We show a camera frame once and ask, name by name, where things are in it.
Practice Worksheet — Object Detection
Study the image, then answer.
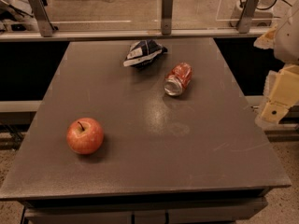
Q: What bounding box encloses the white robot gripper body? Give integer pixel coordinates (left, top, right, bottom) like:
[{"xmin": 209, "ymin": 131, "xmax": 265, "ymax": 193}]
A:
[{"xmin": 274, "ymin": 0, "xmax": 299, "ymax": 64}]

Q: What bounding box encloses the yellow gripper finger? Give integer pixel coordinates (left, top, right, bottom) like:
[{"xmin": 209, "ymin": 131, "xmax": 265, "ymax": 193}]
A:
[
  {"xmin": 253, "ymin": 25, "xmax": 277, "ymax": 49},
  {"xmin": 260, "ymin": 64, "xmax": 299, "ymax": 124}
]

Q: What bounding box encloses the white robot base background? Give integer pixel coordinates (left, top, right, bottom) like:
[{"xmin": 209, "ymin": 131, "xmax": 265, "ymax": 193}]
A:
[{"xmin": 230, "ymin": 0, "xmax": 277, "ymax": 27}]

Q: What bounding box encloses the red apple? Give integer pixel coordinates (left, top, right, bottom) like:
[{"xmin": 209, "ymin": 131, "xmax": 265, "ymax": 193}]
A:
[{"xmin": 66, "ymin": 118, "xmax": 104, "ymax": 155}]

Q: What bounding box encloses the crushed red soda can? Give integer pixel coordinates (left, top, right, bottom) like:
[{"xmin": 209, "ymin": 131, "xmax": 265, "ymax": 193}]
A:
[{"xmin": 164, "ymin": 63, "xmax": 192, "ymax": 96}]

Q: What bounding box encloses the crumpled blue white chip bag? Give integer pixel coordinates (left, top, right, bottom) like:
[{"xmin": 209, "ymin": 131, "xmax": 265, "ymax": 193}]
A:
[{"xmin": 123, "ymin": 39, "xmax": 167, "ymax": 68}]

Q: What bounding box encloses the clear acrylic barrier panel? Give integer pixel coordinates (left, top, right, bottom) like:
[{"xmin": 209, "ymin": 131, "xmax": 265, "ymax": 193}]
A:
[{"xmin": 0, "ymin": 0, "xmax": 299, "ymax": 33}]

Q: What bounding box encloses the cluttered equipment top left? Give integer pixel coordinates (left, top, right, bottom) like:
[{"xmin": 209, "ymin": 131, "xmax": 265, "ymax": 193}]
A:
[{"xmin": 0, "ymin": 0, "xmax": 47, "ymax": 32}]

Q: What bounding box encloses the white rail ledge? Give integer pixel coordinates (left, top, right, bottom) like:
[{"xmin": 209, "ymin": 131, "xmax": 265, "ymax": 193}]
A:
[{"xmin": 0, "ymin": 27, "xmax": 268, "ymax": 42}]

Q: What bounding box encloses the black cable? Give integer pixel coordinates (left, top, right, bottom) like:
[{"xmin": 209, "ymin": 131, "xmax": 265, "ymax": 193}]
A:
[{"xmin": 238, "ymin": 0, "xmax": 293, "ymax": 11}]

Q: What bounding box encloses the right metal panel bracket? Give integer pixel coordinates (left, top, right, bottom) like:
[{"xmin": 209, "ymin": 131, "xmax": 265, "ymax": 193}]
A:
[{"xmin": 236, "ymin": 0, "xmax": 259, "ymax": 34}]

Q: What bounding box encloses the metal panel bracket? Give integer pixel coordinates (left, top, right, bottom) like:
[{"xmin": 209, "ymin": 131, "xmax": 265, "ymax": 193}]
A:
[
  {"xmin": 236, "ymin": 0, "xmax": 259, "ymax": 34},
  {"xmin": 161, "ymin": 0, "xmax": 173, "ymax": 35},
  {"xmin": 28, "ymin": 0, "xmax": 54, "ymax": 37}
]

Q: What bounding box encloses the middle metal panel bracket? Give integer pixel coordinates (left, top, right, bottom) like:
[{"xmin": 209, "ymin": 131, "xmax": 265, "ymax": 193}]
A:
[{"xmin": 161, "ymin": 0, "xmax": 173, "ymax": 35}]

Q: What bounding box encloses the left metal panel bracket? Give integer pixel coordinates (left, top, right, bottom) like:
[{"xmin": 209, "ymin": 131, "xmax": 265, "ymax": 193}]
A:
[{"xmin": 28, "ymin": 0, "xmax": 54, "ymax": 37}]

